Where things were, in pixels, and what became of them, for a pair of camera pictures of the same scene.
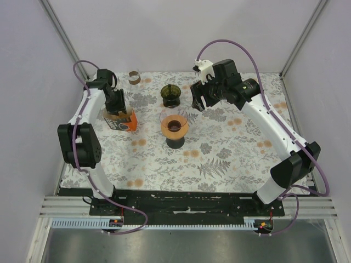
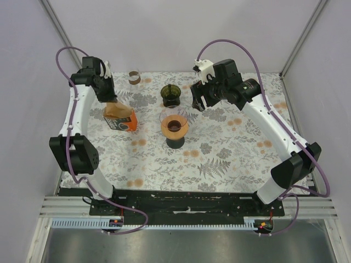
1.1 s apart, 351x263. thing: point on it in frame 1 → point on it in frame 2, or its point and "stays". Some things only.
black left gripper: [116, 109] → [111, 97]
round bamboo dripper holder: [172, 135] stays
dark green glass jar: [170, 94] stays
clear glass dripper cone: [173, 117] stays
